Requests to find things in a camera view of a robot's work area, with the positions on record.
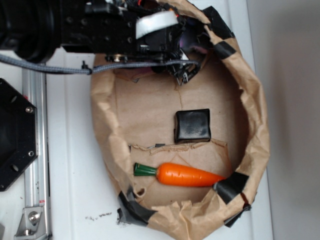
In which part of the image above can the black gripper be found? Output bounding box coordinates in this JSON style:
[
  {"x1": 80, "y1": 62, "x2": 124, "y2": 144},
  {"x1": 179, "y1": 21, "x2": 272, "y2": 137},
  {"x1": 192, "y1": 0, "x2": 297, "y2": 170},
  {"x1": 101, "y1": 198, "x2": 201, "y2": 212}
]
[{"x1": 61, "y1": 0, "x2": 212, "y2": 84}]

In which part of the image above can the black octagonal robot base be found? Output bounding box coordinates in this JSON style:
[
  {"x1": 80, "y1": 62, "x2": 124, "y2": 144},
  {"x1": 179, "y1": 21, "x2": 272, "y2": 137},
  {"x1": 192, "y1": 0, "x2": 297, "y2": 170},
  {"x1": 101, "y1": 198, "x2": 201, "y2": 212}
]
[{"x1": 0, "y1": 78, "x2": 37, "y2": 192}]

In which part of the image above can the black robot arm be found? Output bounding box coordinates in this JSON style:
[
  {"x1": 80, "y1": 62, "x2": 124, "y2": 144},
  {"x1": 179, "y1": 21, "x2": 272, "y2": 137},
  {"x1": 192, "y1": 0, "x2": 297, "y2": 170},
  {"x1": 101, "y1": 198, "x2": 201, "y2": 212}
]
[{"x1": 0, "y1": 0, "x2": 206, "y2": 84}]

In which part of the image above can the brown paper bag basin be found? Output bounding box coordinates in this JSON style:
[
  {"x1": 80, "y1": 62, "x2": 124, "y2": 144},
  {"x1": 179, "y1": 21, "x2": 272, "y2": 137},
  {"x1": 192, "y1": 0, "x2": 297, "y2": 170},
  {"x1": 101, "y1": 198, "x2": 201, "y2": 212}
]
[{"x1": 91, "y1": 0, "x2": 270, "y2": 240}]

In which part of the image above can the black square block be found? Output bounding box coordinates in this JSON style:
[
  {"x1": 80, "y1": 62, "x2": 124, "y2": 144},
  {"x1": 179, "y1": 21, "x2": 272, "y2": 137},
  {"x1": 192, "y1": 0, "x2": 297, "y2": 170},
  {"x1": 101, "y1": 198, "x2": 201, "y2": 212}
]
[{"x1": 174, "y1": 108, "x2": 211, "y2": 144}]

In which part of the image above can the orange toy carrot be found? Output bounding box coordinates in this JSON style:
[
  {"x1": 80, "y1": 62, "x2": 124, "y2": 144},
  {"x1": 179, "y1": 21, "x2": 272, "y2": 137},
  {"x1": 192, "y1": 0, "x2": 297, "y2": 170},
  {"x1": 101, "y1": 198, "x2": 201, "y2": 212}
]
[{"x1": 133, "y1": 162, "x2": 226, "y2": 187}]

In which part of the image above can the gray braided cable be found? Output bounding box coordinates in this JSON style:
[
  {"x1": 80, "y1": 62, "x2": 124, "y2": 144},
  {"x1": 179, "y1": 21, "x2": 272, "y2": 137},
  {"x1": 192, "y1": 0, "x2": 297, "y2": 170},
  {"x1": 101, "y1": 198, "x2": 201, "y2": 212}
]
[{"x1": 0, "y1": 54, "x2": 201, "y2": 76}]

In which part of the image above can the aluminium extrusion rail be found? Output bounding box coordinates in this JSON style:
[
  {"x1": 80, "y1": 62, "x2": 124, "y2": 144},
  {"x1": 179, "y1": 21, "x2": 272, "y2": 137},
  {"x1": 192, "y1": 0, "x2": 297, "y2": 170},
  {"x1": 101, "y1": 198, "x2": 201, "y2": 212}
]
[{"x1": 13, "y1": 68, "x2": 52, "y2": 240}]

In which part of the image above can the metal corner bracket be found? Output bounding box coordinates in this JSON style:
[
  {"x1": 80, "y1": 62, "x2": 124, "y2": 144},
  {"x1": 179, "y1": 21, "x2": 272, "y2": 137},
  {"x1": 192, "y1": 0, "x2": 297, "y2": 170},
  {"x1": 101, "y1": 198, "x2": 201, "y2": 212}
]
[{"x1": 14, "y1": 206, "x2": 48, "y2": 240}]

